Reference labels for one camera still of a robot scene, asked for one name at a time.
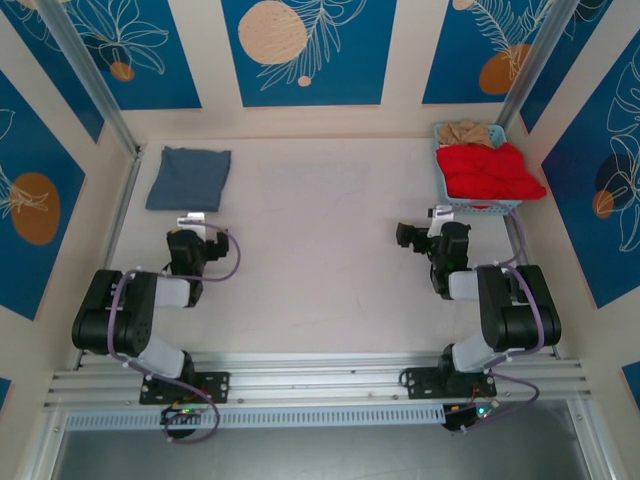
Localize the red t-shirt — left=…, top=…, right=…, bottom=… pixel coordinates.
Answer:
left=436, top=142, right=548, bottom=210

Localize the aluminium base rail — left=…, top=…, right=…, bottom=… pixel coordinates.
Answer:
left=42, top=349, right=599, bottom=414

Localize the white slotted cable duct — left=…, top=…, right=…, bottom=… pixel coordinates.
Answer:
left=64, top=404, right=446, bottom=431

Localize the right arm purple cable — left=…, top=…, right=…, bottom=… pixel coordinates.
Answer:
left=447, top=207, right=546, bottom=434

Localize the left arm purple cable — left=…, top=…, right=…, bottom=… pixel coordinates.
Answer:
left=106, top=223, right=245, bottom=445

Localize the circuit board with leds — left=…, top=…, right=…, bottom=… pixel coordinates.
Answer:
left=444, top=402, right=494, bottom=434
left=159, top=405, right=206, bottom=426

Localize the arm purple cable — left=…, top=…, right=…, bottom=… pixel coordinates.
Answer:
left=106, top=223, right=245, bottom=445
left=447, top=207, right=546, bottom=434

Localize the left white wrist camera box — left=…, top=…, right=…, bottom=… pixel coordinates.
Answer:
left=175, top=212, right=209, bottom=240

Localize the beige t-shirt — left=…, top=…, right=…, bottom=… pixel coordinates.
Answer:
left=438, top=118, right=494, bottom=150

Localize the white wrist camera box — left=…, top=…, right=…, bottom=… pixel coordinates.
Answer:
left=429, top=206, right=457, bottom=237
left=175, top=212, right=209, bottom=240

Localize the blue t-shirt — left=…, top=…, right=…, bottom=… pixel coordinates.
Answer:
left=144, top=145, right=233, bottom=215

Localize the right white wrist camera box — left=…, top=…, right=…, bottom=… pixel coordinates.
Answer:
left=429, top=206, right=457, bottom=237

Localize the blue floral wall panel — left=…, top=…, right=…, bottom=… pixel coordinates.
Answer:
left=422, top=0, right=557, bottom=105
left=519, top=0, right=614, bottom=135
left=64, top=0, right=203, bottom=112
left=221, top=0, right=399, bottom=108
left=0, top=0, right=106, bottom=145
left=541, top=47, right=640, bottom=310
left=0, top=69, right=87, bottom=321

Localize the light blue plastic basket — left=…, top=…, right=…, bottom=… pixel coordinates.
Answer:
left=432, top=122, right=525, bottom=217

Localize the aluminium corner post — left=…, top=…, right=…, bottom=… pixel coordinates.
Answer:
left=494, top=0, right=572, bottom=127
left=34, top=0, right=144, bottom=156

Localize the aluminium frame bar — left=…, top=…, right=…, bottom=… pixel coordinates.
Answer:
left=569, top=399, right=624, bottom=480
left=14, top=407, right=69, bottom=480

